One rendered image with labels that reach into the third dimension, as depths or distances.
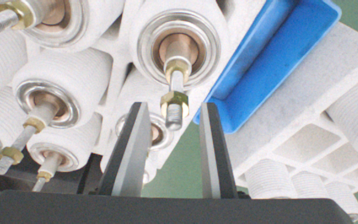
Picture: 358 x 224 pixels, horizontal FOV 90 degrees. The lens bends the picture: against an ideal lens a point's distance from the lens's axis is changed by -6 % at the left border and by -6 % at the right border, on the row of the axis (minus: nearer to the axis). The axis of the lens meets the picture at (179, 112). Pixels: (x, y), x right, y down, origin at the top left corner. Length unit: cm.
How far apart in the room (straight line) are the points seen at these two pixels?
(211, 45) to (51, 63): 17
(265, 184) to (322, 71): 24
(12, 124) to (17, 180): 32
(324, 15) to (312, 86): 11
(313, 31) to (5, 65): 45
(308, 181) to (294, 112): 21
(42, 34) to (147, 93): 12
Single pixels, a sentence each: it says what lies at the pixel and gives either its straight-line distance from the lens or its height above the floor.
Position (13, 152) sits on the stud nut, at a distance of 22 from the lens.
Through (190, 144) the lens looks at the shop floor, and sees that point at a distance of 67.
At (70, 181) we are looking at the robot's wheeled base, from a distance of 62.
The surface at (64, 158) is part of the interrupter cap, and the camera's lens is 36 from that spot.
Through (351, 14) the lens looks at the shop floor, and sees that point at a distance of 55.
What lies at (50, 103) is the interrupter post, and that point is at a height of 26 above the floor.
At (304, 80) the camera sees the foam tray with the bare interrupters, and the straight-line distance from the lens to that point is 40.
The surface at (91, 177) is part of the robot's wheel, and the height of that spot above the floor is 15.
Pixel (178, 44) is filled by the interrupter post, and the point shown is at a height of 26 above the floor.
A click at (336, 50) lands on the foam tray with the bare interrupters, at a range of 40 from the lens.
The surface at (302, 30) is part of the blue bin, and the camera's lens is 41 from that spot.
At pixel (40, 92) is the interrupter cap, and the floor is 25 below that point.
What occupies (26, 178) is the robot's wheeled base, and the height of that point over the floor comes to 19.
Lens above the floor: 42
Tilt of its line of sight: 48 degrees down
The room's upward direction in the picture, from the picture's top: 177 degrees counter-clockwise
